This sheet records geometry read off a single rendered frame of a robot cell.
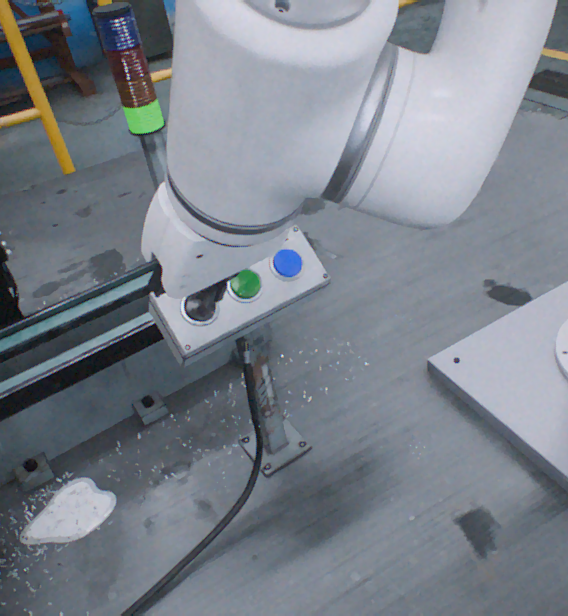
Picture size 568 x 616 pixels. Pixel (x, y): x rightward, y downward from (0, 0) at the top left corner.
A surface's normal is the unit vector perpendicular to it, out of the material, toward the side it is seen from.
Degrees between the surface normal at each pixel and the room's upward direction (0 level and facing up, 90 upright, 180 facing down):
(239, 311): 38
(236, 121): 112
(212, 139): 106
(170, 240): 90
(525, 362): 2
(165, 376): 90
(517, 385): 2
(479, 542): 0
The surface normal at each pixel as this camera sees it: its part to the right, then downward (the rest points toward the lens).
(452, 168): 0.11, 0.51
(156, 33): 0.47, 0.50
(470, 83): -0.41, 0.06
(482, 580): -0.15, -0.77
